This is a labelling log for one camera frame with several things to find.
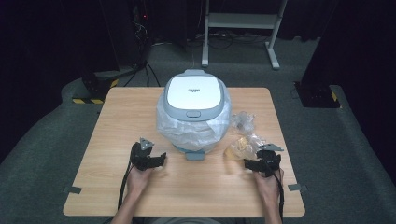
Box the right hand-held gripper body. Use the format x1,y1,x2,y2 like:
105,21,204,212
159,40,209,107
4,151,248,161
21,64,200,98
256,143,285,178

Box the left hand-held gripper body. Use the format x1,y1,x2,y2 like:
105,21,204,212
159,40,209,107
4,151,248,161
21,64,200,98
129,137,155,172

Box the yellow plastic wrapper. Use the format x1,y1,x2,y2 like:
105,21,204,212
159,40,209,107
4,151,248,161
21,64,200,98
223,135,260,161

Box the white plastic liner bag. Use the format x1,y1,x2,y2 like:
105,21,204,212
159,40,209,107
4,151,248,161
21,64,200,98
155,87,233,153

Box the clear plastic wrapper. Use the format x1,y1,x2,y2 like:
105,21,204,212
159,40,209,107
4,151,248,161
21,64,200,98
231,110,265,139

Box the white grey pedal trash can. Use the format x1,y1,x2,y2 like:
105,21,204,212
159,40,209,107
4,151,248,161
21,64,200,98
155,68,233,162

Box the person's right hand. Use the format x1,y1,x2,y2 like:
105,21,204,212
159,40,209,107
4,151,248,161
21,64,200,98
252,168,284,203

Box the person's left hand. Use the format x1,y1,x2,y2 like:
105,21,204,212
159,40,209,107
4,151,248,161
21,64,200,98
126,165,154,196

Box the grey tape piece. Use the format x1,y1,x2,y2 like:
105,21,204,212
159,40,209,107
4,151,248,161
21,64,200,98
287,183,308,192
63,185,83,195

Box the person's grey clothing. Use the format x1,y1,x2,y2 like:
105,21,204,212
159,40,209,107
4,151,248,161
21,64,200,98
151,217,222,224

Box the black striped stand base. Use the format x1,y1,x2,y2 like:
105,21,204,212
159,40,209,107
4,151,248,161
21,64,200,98
71,69,120,105
293,80,342,109

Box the grey metal stand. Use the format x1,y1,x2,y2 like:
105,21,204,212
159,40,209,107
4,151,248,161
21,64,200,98
201,0,290,70

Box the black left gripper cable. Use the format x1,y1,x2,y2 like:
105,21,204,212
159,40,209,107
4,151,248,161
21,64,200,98
117,161,134,210

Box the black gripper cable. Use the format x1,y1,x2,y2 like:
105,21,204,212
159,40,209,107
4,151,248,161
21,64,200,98
273,168,286,222
117,161,134,210

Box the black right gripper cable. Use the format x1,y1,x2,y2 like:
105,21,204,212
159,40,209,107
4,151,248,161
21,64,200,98
273,168,286,222

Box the black floor cables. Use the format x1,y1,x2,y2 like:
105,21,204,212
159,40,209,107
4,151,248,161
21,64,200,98
123,60,162,89

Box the tangled cables with red light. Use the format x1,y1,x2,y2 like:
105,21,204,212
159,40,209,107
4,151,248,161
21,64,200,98
132,5,151,67

